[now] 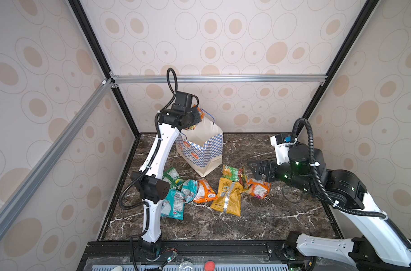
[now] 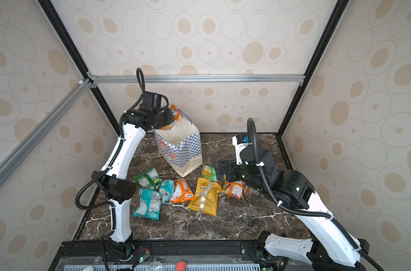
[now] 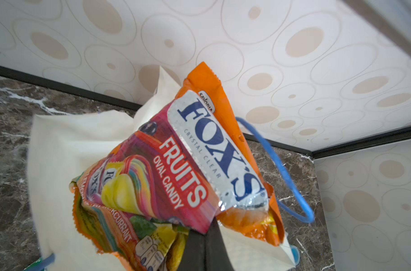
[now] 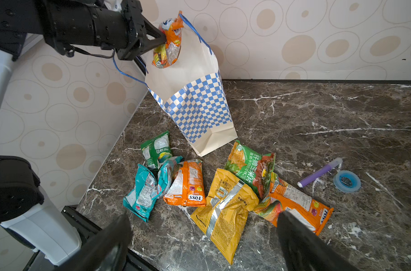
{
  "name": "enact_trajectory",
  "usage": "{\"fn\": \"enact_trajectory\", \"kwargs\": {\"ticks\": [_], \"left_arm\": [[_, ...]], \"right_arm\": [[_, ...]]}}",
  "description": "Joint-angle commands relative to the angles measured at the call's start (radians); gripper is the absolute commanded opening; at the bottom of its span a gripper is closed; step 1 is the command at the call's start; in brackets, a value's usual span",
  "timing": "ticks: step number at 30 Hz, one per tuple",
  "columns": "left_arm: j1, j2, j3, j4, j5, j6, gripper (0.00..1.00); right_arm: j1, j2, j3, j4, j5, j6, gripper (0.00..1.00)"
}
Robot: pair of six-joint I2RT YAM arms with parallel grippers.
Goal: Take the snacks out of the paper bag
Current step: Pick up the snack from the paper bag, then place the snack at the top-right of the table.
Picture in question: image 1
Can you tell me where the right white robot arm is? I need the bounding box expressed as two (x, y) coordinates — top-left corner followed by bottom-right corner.
(248, 118), (411, 271)

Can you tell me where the green Fox's spring tea bag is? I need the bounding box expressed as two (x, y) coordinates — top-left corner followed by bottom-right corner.
(162, 167), (185, 190)

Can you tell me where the black right corner frame post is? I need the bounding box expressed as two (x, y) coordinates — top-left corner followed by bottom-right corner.
(301, 1), (380, 120)

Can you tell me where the red round button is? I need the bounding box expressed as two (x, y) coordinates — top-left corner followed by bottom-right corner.
(204, 261), (216, 271)

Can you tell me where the aluminium rail on back wall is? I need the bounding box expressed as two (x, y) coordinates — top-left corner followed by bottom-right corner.
(113, 74), (327, 84)

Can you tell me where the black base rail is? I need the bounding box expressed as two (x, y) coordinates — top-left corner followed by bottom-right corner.
(77, 239), (317, 271)

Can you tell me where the teal snack bag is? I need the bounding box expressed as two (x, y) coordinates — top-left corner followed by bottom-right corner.
(161, 189), (185, 220)
(181, 180), (198, 203)

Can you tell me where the yellow snack bag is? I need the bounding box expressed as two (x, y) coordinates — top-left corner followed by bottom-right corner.
(211, 177), (244, 217)

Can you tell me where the black corner frame post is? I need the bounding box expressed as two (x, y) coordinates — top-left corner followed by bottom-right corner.
(301, 1), (380, 120)
(68, 0), (141, 137)

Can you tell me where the aluminium rail on wall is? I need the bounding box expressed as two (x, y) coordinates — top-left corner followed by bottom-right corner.
(113, 74), (327, 84)
(0, 79), (115, 241)

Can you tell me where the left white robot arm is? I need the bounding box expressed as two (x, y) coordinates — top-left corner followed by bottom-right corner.
(118, 68), (202, 257)

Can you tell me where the blue checkered paper bag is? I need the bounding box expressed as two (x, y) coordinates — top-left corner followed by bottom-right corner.
(176, 109), (223, 177)

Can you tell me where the colourful fruit candy bag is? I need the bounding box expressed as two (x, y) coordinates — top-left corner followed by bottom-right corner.
(187, 107), (204, 131)

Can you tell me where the orange Fox's candy bag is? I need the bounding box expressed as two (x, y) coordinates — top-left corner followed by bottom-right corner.
(193, 179), (217, 203)

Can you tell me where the green corn snack bag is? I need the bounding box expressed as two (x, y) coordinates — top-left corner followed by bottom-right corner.
(222, 165), (244, 184)

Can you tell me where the aluminium rail on left wall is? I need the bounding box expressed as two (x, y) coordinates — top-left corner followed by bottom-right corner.
(0, 79), (115, 241)

